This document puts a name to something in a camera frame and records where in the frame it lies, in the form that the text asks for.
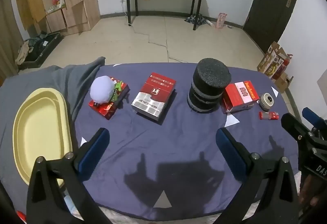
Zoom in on small red lighter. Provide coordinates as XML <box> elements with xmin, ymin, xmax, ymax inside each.
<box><xmin>259</xmin><ymin>111</ymin><xmax>279</xmax><ymax>120</ymax></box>

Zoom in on small round metal tin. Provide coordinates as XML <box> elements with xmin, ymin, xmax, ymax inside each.
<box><xmin>258</xmin><ymin>93</ymin><xmax>274</xmax><ymax>112</ymax></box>

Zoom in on red white cigarette box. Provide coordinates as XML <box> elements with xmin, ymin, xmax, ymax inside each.
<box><xmin>221</xmin><ymin>81</ymin><xmax>259</xmax><ymax>113</ymax></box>

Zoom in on shiny red gift pack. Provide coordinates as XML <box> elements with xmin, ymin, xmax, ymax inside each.
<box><xmin>88</xmin><ymin>77</ymin><xmax>130</xmax><ymax>119</ymax></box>

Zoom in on black foam cylinder stack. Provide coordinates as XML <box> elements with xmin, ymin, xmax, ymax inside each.
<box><xmin>187</xmin><ymin>58</ymin><xmax>231</xmax><ymax>113</ymax></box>

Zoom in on white fluffy pom-pom ball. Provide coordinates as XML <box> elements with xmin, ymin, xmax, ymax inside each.
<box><xmin>90</xmin><ymin>76</ymin><xmax>115</xmax><ymax>104</ymax></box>

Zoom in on red and silver cigarette carton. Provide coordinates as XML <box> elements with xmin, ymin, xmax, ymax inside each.
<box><xmin>131</xmin><ymin>72</ymin><xmax>176</xmax><ymax>121</ymax></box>

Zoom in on red fire extinguisher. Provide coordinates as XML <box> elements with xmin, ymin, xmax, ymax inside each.
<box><xmin>272</xmin><ymin>54</ymin><xmax>293</xmax><ymax>80</ymax></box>

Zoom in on yellow oval plastic tray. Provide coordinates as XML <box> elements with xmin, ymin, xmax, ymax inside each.
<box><xmin>12</xmin><ymin>88</ymin><xmax>73</xmax><ymax>184</ymax></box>

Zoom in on dark blue table cloth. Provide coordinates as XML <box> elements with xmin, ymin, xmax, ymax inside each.
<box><xmin>74</xmin><ymin>63</ymin><xmax>298</xmax><ymax>221</ymax></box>

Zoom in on grey blanket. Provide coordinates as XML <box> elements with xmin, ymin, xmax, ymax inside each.
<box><xmin>1</xmin><ymin>56</ymin><xmax>105</xmax><ymax>213</ymax></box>

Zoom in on pink bag on floor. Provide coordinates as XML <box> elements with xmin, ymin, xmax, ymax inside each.
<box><xmin>216</xmin><ymin>13</ymin><xmax>227</xmax><ymax>29</ymax></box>

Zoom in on dark brown door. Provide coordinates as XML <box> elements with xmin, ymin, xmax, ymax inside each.
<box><xmin>243</xmin><ymin>0</ymin><xmax>297</xmax><ymax>52</ymax></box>

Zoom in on open black suitcase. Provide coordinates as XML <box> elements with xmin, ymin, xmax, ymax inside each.
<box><xmin>18</xmin><ymin>31</ymin><xmax>64</xmax><ymax>70</ymax></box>

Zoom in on cardboard boxes by wall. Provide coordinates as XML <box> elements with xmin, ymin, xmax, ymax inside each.
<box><xmin>257</xmin><ymin>41</ymin><xmax>293</xmax><ymax>93</ymax></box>

